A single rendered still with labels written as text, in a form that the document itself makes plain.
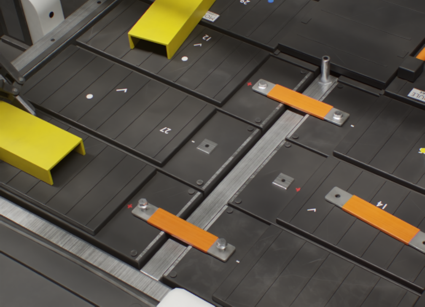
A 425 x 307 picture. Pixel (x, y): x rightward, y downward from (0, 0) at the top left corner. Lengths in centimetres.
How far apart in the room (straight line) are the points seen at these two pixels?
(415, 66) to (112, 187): 47
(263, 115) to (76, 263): 42
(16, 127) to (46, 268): 33
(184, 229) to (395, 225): 27
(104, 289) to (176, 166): 32
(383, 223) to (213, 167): 25
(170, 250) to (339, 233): 22
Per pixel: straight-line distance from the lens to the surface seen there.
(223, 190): 131
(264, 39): 151
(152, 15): 152
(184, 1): 155
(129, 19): 158
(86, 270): 109
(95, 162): 134
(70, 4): 185
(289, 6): 157
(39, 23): 169
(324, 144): 135
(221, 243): 121
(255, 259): 120
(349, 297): 117
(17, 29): 175
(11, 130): 137
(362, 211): 125
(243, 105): 141
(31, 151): 134
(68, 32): 159
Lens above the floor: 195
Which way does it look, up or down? 45 degrees down
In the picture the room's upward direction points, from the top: 6 degrees counter-clockwise
